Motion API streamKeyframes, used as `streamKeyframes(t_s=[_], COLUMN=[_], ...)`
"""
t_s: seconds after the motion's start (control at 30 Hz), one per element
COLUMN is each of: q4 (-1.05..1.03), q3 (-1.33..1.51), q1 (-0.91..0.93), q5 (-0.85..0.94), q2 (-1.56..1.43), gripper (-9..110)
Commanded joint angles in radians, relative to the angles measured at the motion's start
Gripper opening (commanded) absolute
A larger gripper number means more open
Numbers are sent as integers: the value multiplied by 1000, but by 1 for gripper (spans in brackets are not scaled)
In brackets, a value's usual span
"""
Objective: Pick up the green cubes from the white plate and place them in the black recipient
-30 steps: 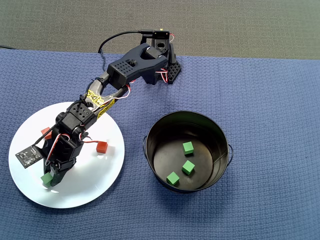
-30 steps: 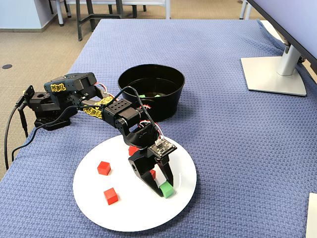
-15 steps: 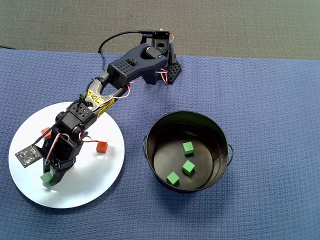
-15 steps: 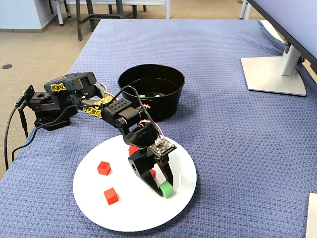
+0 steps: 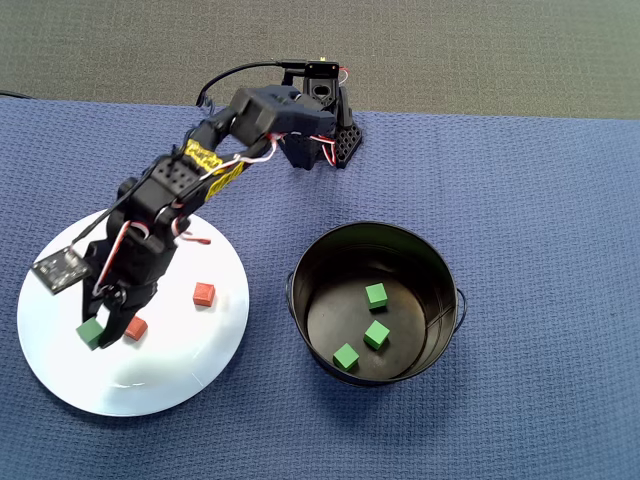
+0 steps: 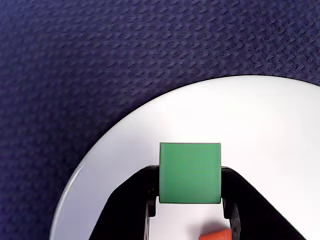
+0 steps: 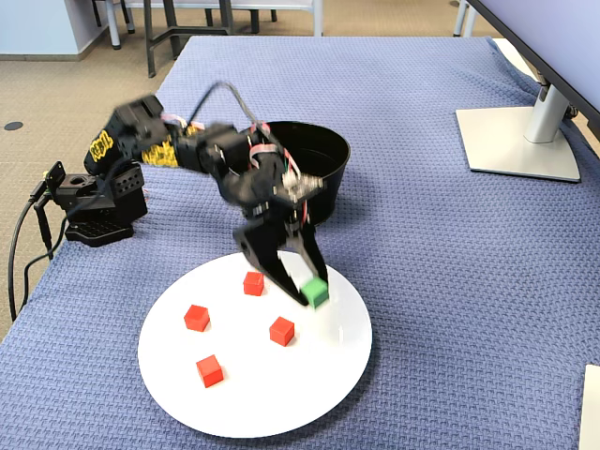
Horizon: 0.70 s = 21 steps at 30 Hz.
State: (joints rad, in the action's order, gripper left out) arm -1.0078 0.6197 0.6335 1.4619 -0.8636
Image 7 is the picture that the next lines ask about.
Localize thick black cable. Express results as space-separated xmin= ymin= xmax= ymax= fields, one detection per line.
xmin=7 ymin=180 xmax=51 ymax=323

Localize dark grey table frame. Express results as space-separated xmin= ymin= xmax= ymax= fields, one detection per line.
xmin=142 ymin=0 xmax=235 ymax=80

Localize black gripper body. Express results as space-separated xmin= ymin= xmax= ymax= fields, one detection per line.
xmin=232 ymin=205 xmax=313 ymax=273

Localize light grey table legs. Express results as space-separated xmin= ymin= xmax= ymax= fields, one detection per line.
xmin=452 ymin=0 xmax=478 ymax=39

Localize small camera circuit board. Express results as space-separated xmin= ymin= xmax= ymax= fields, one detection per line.
xmin=279 ymin=172 xmax=325 ymax=202

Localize black camera cable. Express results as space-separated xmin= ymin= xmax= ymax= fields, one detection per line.
xmin=100 ymin=82 xmax=292 ymax=188

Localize white table with leg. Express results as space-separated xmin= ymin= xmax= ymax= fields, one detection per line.
xmin=126 ymin=0 xmax=324 ymax=38

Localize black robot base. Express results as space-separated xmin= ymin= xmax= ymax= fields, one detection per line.
xmin=45 ymin=161 xmax=150 ymax=248

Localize white flat board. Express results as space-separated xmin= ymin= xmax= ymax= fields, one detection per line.
xmin=577 ymin=363 xmax=600 ymax=450

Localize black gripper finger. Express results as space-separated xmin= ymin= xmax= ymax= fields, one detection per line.
xmin=260 ymin=260 xmax=308 ymax=308
xmin=288 ymin=232 xmax=329 ymax=294

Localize light grey furniture leg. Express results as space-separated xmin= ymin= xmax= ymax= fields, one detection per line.
xmin=106 ymin=0 xmax=124 ymax=52

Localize silver monitor stand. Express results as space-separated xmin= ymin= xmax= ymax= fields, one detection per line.
xmin=455 ymin=69 xmax=582 ymax=184

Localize computer monitor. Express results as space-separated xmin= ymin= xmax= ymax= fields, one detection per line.
xmin=466 ymin=0 xmax=600 ymax=118

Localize white round plate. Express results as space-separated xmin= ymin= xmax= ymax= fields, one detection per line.
xmin=137 ymin=252 xmax=374 ymax=440

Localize red white servo wire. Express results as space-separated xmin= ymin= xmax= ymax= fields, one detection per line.
xmin=247 ymin=120 xmax=310 ymax=226
xmin=161 ymin=112 xmax=207 ymax=132

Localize black chair frame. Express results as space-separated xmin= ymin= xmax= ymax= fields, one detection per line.
xmin=91 ymin=0 xmax=138 ymax=37

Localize thin black cable with plug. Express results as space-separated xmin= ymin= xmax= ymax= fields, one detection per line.
xmin=22 ymin=201 xmax=63 ymax=306

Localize red cube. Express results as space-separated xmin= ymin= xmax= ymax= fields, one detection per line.
xmin=269 ymin=316 xmax=296 ymax=348
xmin=183 ymin=304 xmax=211 ymax=333
xmin=195 ymin=353 xmax=224 ymax=388
xmin=242 ymin=271 xmax=266 ymax=297

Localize green cube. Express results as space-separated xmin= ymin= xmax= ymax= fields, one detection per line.
xmin=299 ymin=278 xmax=328 ymax=309

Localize dark grey chair legs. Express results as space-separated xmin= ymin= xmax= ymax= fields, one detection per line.
xmin=204 ymin=0 xmax=278 ymax=37

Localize black metal bucket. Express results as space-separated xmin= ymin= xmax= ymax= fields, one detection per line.
xmin=260 ymin=120 xmax=352 ymax=229

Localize blue woven table cloth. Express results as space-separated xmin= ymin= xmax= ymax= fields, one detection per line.
xmin=0 ymin=36 xmax=600 ymax=450

